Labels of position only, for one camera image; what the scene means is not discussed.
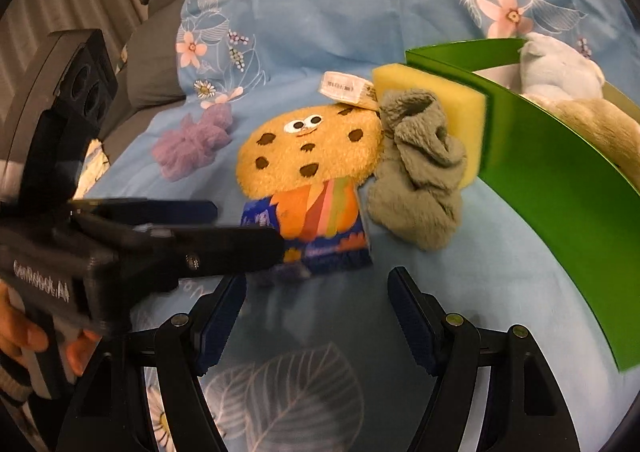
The yellow and white towel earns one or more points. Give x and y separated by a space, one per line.
600 127

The person's left hand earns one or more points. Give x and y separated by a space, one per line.
20 337

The grey sofa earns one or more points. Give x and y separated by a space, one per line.
155 62

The light printed cloth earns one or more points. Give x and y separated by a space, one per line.
92 167

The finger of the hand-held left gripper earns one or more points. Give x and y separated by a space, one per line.
165 212
225 247

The blue floral bed sheet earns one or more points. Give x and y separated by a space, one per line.
350 7

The grey-green fluffy cloth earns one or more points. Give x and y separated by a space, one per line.
415 192

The yellow sponge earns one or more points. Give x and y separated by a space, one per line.
465 117

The cookie plush toy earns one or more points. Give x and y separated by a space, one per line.
300 132

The green cardboard box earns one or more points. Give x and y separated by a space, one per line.
540 172

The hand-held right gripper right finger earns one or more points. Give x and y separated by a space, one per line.
410 317

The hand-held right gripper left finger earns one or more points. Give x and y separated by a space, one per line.
220 327

